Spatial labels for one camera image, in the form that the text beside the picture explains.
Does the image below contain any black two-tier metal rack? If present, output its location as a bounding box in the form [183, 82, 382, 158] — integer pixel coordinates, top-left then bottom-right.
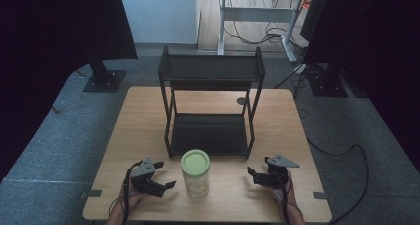
[157, 45, 267, 160]

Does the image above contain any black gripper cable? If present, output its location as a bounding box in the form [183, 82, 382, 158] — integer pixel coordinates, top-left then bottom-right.
[276, 173, 293, 225]
[121, 160, 144, 225]

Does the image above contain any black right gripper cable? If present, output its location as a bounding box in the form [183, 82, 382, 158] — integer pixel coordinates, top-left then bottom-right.
[276, 173, 293, 225]

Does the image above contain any dark curtain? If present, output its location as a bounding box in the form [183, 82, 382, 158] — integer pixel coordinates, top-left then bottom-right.
[0, 0, 139, 183]
[299, 0, 420, 173]

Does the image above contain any person's right hand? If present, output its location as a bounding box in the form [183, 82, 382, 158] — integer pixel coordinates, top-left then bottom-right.
[270, 170, 299, 207]

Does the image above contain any black stand base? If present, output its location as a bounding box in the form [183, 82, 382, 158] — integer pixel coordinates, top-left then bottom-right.
[82, 59, 127, 94]
[306, 63, 349, 98]

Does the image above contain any person's left hand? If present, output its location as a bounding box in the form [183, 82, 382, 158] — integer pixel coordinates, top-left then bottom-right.
[117, 180, 151, 210]

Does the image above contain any clear jar with green lid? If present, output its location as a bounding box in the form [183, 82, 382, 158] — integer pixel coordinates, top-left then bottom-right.
[180, 148, 212, 199]

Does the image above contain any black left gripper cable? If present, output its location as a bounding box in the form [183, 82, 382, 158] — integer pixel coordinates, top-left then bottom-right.
[121, 160, 144, 225]

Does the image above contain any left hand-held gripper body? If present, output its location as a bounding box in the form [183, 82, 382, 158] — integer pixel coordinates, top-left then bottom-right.
[130, 157, 166, 199]

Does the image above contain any grey-legged desk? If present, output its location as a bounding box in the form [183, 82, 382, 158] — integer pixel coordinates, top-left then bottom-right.
[209, 0, 331, 64]

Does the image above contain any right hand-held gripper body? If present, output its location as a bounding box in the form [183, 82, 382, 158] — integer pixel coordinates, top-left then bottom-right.
[253, 154, 301, 188]

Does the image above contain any tangle of black cables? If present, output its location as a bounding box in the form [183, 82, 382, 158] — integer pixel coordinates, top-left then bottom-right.
[220, 0, 308, 53]

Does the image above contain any long black floor cable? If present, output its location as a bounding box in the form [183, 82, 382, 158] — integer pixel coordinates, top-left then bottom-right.
[306, 136, 370, 225]

